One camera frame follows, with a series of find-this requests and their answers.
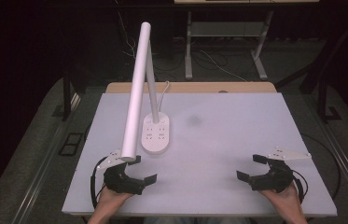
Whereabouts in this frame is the person's right hand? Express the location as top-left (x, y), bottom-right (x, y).
top-left (258, 181), bottom-right (302, 217)

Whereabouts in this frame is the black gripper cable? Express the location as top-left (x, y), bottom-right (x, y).
top-left (90, 156), bottom-right (110, 210)
top-left (291, 169), bottom-right (309, 205)

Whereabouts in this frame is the thin white hanging cable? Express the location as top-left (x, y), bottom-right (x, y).
top-left (117, 11), bottom-right (137, 61)

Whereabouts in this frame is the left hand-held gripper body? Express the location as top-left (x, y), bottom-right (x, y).
top-left (95, 148), bottom-right (146, 196)

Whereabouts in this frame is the thin black floor cable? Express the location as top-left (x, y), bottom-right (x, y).
top-left (299, 133), bottom-right (342, 201)

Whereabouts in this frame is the white lamp power cable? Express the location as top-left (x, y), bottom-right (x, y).
top-left (158, 80), bottom-right (171, 114)

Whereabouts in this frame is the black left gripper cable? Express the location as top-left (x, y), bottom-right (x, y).
top-left (90, 156), bottom-right (110, 210)

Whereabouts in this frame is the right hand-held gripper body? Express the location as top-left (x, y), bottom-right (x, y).
top-left (250, 147), bottom-right (313, 192)

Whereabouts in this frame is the white desk lamp with socket base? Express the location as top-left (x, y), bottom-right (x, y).
top-left (120, 21), bottom-right (171, 163)

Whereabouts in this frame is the grey metal desk frame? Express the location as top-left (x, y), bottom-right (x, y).
top-left (184, 9), bottom-right (276, 81)

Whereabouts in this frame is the black metal stand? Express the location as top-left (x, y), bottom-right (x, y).
top-left (61, 73), bottom-right (86, 123)
top-left (274, 13), bottom-right (348, 124)

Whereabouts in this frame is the pale grey table mat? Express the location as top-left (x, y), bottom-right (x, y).
top-left (62, 91), bottom-right (339, 217)

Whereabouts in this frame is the person's left hand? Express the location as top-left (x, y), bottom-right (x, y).
top-left (93, 185), bottom-right (134, 216)

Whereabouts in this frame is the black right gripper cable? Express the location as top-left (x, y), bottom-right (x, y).
top-left (291, 169), bottom-right (309, 205)

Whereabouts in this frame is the white cable on floor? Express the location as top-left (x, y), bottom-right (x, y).
top-left (199, 49), bottom-right (248, 83)

